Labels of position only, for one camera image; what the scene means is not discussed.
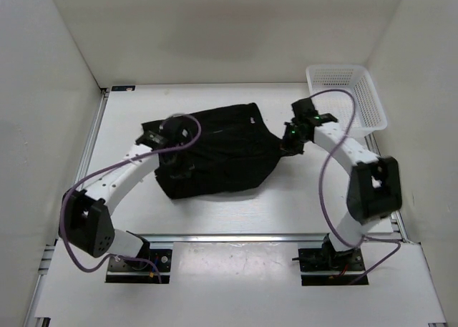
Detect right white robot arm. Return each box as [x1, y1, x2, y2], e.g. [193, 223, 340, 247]
[281, 98, 402, 270]

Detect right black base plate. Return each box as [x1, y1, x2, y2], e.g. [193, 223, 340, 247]
[291, 248, 369, 286]

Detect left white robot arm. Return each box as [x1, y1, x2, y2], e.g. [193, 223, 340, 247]
[59, 115, 202, 270]

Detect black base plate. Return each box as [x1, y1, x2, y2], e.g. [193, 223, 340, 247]
[291, 248, 369, 286]
[105, 243, 173, 285]

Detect white plastic basket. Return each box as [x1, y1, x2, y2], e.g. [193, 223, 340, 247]
[306, 64, 387, 138]

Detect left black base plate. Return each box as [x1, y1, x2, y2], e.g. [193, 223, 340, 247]
[105, 243, 173, 285]

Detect blue label sticker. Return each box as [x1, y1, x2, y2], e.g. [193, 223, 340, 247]
[111, 85, 136, 92]

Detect black shorts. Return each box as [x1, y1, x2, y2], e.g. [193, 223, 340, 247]
[155, 103, 284, 200]

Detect aluminium rail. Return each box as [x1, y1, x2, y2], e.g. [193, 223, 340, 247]
[57, 233, 409, 245]

